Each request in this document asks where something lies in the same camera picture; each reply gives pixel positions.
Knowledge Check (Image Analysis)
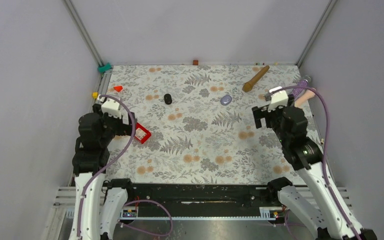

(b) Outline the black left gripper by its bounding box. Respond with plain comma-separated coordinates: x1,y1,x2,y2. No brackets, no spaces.
95,103,137,146

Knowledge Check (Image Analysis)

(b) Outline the pink flesh-coloured stick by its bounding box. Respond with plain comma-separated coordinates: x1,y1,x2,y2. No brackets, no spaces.
294,88,316,108

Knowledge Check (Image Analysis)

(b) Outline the red plastic tray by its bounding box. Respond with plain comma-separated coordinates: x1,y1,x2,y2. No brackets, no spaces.
134,123,152,144

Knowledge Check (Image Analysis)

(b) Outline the red triangular block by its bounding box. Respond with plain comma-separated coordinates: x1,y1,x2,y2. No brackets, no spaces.
113,85,123,93

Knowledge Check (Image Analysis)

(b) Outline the black earbud charging case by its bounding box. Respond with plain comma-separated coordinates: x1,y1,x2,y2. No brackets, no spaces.
163,93,173,105

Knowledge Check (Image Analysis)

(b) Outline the purple glitter tube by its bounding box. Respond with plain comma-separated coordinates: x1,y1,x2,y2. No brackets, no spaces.
291,75,312,100

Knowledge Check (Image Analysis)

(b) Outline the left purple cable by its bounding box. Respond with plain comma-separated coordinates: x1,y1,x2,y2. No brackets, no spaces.
76,94,174,240

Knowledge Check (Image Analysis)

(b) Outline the brown wooden stick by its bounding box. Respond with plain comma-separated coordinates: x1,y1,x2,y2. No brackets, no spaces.
242,65,270,93

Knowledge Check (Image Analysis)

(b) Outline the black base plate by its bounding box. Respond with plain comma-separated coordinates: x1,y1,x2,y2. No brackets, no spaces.
104,182,301,218

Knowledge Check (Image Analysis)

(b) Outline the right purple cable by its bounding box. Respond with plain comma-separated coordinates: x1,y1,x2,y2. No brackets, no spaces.
264,85,363,240

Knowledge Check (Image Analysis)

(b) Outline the purple cable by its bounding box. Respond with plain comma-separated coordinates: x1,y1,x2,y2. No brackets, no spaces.
76,94,174,240
264,85,363,240

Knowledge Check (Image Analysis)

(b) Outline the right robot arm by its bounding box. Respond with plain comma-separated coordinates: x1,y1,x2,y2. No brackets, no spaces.
252,106,377,240

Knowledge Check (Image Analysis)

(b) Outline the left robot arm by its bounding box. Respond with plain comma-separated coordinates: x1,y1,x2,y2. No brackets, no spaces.
69,112,137,240

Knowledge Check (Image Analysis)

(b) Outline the floral patterned mat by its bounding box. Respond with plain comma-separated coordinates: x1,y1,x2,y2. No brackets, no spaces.
106,65,304,185

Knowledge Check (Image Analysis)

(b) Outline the teal arch block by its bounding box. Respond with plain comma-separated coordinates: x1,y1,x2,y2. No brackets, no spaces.
97,62,112,74

